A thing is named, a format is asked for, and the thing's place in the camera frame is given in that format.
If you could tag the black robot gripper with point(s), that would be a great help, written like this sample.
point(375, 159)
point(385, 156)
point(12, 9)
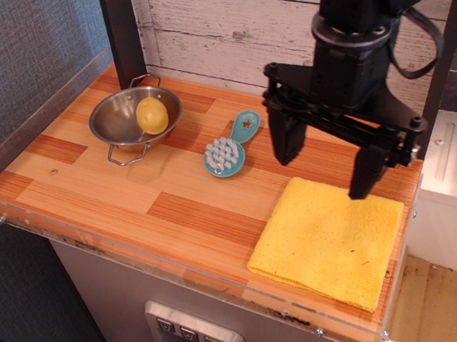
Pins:
point(344, 93)

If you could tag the yellow towel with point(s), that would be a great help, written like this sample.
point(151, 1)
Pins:
point(319, 239)

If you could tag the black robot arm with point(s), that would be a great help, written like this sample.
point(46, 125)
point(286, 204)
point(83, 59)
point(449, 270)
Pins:
point(361, 15)

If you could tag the teal scrub brush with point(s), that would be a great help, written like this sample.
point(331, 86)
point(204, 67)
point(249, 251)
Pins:
point(225, 156)

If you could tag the white ridged appliance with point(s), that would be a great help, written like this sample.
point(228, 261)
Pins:
point(432, 230)

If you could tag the yellow potato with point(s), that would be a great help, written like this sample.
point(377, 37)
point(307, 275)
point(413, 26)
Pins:
point(152, 116)

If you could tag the grey dispenser button panel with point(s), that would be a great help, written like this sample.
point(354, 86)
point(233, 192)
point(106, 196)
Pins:
point(172, 325)

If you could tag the clear acrylic table guard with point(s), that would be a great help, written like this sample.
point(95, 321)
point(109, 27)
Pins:
point(164, 229)

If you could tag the right dark vertical post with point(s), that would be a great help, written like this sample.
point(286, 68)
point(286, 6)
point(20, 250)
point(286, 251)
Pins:
point(439, 79)

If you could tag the dark vertical post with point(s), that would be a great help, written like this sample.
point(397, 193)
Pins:
point(439, 79)
point(124, 39)

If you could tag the steel bowl with handles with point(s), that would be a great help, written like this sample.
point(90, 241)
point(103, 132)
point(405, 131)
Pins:
point(114, 121)

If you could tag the left dark vertical post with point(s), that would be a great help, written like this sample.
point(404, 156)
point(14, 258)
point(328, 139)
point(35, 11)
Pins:
point(124, 39)

